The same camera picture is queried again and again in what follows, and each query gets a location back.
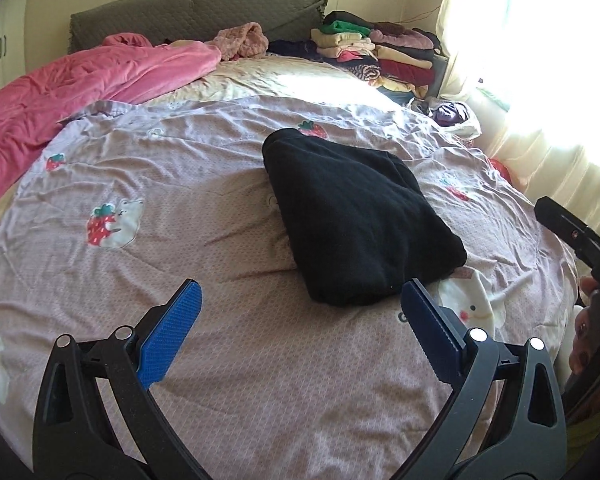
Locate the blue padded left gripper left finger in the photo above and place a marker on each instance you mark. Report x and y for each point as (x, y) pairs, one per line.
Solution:
(96, 418)

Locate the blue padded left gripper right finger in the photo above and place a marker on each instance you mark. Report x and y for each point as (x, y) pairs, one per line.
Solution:
(504, 417)

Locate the black sweatshirt with orange print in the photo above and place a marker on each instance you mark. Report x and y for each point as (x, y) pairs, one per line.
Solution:
(358, 223)

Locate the stack of folded clothes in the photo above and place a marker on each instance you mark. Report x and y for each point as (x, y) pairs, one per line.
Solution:
(401, 62)

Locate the person's right hand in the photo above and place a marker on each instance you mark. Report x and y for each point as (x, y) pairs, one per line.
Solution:
(582, 347)

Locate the red item beside bed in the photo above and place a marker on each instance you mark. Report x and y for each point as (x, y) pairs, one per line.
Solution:
(501, 169)

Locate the purple and white garment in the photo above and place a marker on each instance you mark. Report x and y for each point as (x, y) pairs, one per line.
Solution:
(453, 117)

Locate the cream window curtain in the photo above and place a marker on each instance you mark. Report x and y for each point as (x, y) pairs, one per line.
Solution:
(537, 64)

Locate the pink comforter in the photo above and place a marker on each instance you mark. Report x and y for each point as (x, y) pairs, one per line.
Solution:
(126, 68)

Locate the dark navy garment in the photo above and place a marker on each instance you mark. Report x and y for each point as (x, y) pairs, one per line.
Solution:
(306, 49)

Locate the cream yellow bed sheet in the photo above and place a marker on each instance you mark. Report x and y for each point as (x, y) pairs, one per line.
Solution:
(281, 77)

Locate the pink knitted garment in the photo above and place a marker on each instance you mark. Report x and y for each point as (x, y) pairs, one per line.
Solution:
(244, 41)

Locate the dark green quilted headboard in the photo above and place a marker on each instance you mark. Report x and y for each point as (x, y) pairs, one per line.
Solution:
(159, 20)

